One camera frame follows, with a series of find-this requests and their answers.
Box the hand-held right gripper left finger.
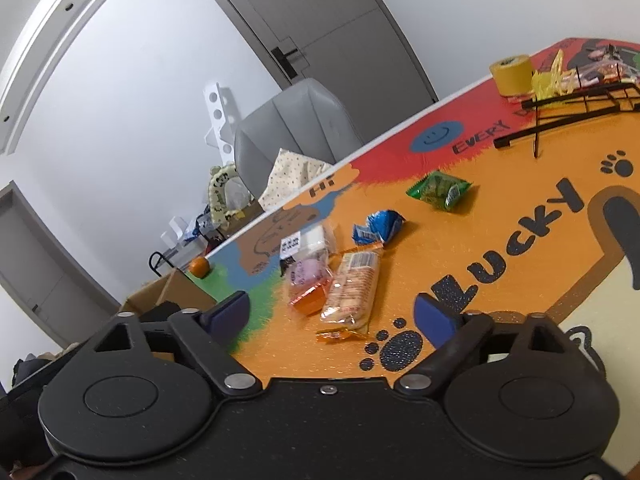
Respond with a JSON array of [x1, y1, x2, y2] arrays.
[[82, 290, 263, 401]]

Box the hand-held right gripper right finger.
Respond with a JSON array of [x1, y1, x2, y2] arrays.
[[392, 294, 583, 401]]

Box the pink and orange snack packet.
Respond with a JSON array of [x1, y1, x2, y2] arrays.
[[285, 255, 333, 317]]

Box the orange biscuit packet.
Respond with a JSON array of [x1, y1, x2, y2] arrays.
[[315, 251, 383, 343]]

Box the clear packet with black label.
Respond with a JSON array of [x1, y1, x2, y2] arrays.
[[279, 225, 333, 263]]

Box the blue snack packet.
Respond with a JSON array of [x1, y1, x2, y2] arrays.
[[352, 210, 406, 248]]

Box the shiny green snack packet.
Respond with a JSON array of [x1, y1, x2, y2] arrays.
[[406, 171, 473, 212]]

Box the black shoe rack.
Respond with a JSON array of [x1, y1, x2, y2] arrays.
[[148, 240, 211, 278]]

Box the blue white packet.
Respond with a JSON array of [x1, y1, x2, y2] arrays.
[[185, 215, 213, 241]]

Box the white plastic holder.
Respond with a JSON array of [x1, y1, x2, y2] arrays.
[[161, 216, 188, 248]]

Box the printed cardboard box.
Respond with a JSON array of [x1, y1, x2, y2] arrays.
[[225, 200, 263, 231]]

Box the panda print neck pillow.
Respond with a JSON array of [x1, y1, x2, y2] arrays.
[[209, 165, 246, 226]]

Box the polka dot cloth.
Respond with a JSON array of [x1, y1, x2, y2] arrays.
[[259, 147, 335, 211]]

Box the white perforated rack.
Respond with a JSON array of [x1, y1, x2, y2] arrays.
[[202, 85, 246, 166]]

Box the grey side door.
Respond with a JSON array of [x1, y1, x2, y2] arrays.
[[0, 180, 121, 348]]

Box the grey chair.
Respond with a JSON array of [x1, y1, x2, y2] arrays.
[[234, 78, 365, 201]]

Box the yellow tape roll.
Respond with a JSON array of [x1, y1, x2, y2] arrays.
[[489, 55, 533, 97]]

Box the yellow plastic strips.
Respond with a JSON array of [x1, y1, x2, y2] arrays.
[[530, 50, 576, 98]]

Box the clear packet with red contents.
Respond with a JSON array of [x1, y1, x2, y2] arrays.
[[570, 45, 640, 86]]

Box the black wire rack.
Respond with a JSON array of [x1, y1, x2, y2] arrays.
[[494, 67, 640, 158]]

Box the black door handle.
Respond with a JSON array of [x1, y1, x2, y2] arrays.
[[270, 46, 310, 78]]

